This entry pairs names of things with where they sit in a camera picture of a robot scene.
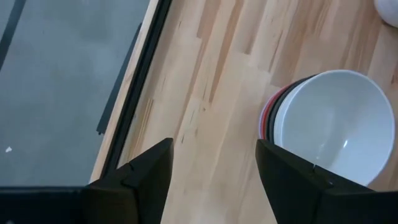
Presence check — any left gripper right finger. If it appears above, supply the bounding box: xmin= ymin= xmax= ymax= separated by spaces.
xmin=255 ymin=139 xmax=398 ymax=224

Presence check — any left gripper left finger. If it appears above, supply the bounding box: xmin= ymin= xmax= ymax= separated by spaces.
xmin=0 ymin=138 xmax=175 ymax=224

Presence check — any black bowl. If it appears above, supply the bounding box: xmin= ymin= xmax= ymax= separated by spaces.
xmin=266 ymin=79 xmax=304 ymax=143
xmin=271 ymin=73 xmax=318 ymax=146

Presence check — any orange bowl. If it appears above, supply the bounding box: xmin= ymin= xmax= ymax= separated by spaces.
xmin=261 ymin=83 xmax=295 ymax=141

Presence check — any white bowl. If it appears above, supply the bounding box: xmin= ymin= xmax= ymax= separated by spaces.
xmin=374 ymin=0 xmax=398 ymax=28
xmin=273 ymin=69 xmax=396 ymax=187

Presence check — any black aluminium table frame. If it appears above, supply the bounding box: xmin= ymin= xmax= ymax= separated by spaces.
xmin=101 ymin=0 xmax=174 ymax=180

